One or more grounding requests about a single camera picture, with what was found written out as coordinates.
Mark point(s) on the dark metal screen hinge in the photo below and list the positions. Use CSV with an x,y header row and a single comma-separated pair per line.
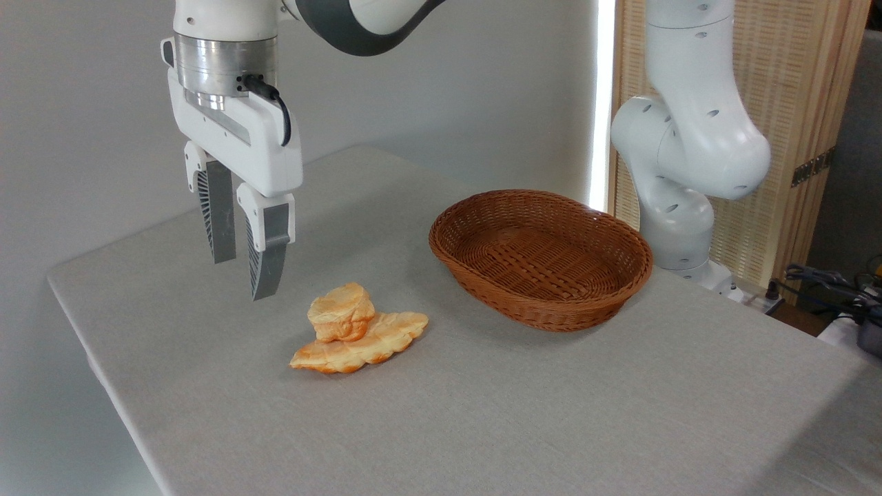
x,y
813,167

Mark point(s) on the brown wicker basket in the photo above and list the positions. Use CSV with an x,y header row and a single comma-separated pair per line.
x,y
544,262

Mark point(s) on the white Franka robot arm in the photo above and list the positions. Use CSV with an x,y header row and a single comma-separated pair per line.
x,y
689,138

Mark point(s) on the long flat bread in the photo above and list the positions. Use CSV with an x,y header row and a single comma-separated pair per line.
x,y
386,337

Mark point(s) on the small round bread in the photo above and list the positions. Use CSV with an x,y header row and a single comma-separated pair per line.
x,y
341,310

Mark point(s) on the grey tablecloth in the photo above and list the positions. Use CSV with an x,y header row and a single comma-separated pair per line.
x,y
482,413

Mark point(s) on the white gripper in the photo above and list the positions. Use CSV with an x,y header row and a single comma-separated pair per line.
x,y
255,151

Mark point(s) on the white power strip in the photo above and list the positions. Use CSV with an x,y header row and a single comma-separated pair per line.
x,y
758,300

